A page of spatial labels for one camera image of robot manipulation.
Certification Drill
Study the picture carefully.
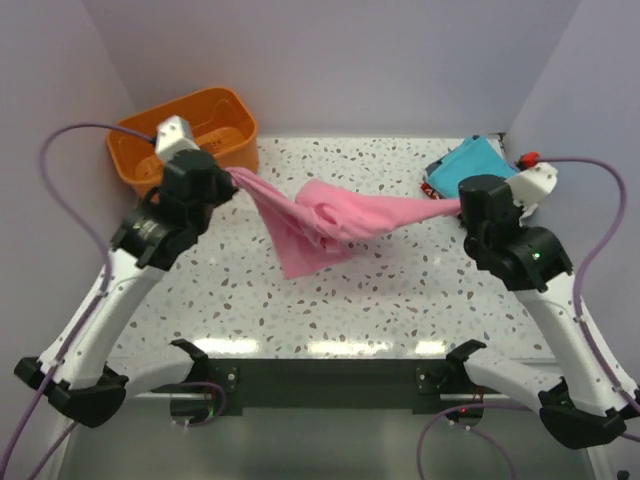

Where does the pink t shirt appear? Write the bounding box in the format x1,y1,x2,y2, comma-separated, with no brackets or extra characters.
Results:
227,167,460,279

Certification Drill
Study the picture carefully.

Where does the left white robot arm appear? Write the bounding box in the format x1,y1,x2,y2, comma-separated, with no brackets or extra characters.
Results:
14,149,238,428

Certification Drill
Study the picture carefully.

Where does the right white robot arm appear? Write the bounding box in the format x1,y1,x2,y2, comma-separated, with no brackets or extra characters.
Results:
445,175,639,450

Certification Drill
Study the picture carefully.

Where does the white folded t shirt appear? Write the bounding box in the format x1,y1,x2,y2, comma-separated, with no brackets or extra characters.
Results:
520,204,538,225

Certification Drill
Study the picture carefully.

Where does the turquoise folded t shirt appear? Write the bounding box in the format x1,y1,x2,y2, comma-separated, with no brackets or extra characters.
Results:
424,135,517,198

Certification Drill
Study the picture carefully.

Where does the red printed folded t shirt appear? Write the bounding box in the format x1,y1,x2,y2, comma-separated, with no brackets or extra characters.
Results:
420,182,458,200

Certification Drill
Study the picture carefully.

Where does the orange plastic basket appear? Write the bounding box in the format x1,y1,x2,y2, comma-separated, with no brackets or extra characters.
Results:
106,87,259,197

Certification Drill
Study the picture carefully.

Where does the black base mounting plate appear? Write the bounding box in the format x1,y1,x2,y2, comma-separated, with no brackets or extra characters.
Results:
207,359,488,415

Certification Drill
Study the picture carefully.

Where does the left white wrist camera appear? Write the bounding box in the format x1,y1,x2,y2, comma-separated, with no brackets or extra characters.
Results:
155,115,199,163

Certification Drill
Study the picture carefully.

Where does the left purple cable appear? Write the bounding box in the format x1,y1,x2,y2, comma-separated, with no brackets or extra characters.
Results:
0,122,229,480

